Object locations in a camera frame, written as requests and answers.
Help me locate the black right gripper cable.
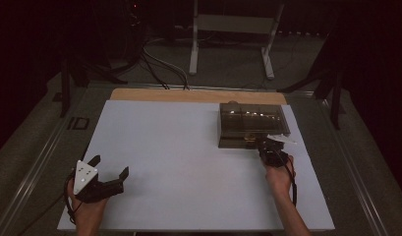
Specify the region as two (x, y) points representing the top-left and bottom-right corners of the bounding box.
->
(276, 148), (299, 208)

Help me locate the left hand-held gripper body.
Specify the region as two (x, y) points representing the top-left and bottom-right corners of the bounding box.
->
(72, 159), (125, 204)

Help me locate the person's left hand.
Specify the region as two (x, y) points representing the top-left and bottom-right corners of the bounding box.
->
(66, 179), (108, 228)

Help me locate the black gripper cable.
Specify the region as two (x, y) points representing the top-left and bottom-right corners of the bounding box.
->
(276, 148), (299, 208)
(63, 170), (83, 226)

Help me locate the aluminium floor rail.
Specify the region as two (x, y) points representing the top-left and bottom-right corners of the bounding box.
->
(319, 97), (391, 236)
(0, 87), (91, 236)

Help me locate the person's right hand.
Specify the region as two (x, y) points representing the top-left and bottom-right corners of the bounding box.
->
(264, 155), (297, 199)

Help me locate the grey floor cable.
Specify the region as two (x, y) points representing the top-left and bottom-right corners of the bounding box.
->
(143, 47), (191, 91)

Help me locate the smoky transparent drawer organizer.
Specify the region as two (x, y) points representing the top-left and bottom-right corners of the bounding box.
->
(217, 102), (292, 149)

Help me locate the grey metal stand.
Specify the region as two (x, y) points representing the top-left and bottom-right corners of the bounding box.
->
(188, 0), (285, 81)

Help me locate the black tripod stand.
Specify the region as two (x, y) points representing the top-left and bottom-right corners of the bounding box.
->
(276, 30), (347, 131)
(59, 57), (128, 118)

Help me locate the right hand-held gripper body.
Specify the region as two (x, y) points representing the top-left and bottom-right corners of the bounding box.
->
(258, 134), (296, 168)

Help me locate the black floor cable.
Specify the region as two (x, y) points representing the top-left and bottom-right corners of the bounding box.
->
(139, 52), (172, 90)

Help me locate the dark equipment with red light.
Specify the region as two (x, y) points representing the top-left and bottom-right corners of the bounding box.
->
(121, 0), (147, 67)

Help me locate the white table mat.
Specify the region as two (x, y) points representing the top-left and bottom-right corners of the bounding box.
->
(56, 99), (336, 232)

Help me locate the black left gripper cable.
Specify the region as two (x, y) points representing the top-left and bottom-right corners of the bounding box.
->
(63, 170), (83, 226)

